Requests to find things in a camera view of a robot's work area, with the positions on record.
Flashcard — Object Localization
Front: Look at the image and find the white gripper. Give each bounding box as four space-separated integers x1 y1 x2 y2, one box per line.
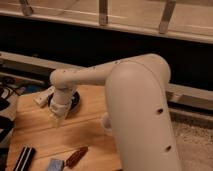
49 89 73 128

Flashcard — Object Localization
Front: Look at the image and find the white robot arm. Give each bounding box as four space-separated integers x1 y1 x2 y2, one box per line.
50 54 182 171

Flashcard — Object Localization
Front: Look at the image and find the dark ceramic bowl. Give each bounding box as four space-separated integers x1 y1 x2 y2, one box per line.
48 92 80 114

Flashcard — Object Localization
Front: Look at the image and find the wooden cutting board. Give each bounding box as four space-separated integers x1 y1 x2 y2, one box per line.
6 86 120 171

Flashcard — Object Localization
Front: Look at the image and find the red brown pepper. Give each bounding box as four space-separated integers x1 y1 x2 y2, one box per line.
65 146 88 169

